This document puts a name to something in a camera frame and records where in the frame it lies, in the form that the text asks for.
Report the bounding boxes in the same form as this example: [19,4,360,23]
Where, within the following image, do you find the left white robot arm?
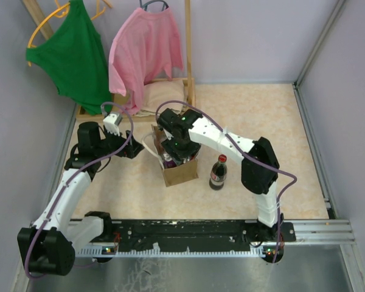
[17,122,143,279]

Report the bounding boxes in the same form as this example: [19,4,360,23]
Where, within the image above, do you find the cream folded cloth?
[136,80,187,117]

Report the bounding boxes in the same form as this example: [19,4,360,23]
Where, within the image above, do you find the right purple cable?
[155,100,298,264]

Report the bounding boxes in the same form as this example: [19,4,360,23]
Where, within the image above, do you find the pink t-shirt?
[108,8,184,114]

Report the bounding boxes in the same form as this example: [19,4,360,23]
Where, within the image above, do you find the white toothed cable strip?
[75,245,285,259]

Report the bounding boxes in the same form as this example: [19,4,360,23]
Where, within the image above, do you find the brown burlap canvas bag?
[141,125,198,187]

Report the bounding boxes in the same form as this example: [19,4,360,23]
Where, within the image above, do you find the grey clothes hanger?
[139,0,169,12]

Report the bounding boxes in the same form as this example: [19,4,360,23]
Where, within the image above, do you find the wooden clothes rack frame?
[23,1,196,122]

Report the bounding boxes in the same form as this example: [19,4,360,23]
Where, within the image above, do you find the purple cable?
[155,100,298,264]
[24,102,134,280]

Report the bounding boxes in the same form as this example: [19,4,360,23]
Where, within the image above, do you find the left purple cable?
[24,102,134,280]

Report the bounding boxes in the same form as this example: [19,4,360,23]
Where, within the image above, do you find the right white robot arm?
[156,108,282,242]

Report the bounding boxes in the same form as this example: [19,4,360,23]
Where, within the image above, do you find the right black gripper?
[161,135,200,167]

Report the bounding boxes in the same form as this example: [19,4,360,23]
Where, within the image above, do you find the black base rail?
[91,220,296,252]

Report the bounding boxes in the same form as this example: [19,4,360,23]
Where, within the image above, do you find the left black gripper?
[94,125,144,159]

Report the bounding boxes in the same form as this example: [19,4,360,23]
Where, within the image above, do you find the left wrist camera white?
[103,112,122,136]

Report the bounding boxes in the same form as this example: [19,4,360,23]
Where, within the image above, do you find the purple soda can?
[161,152,176,169]

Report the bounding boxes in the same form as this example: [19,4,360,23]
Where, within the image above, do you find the yellow clothes hanger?
[27,0,113,67]

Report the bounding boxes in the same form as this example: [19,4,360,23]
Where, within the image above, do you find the green tank top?
[26,1,112,115]

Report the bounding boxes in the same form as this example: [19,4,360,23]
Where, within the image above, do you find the dark cola bottle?
[209,155,228,190]

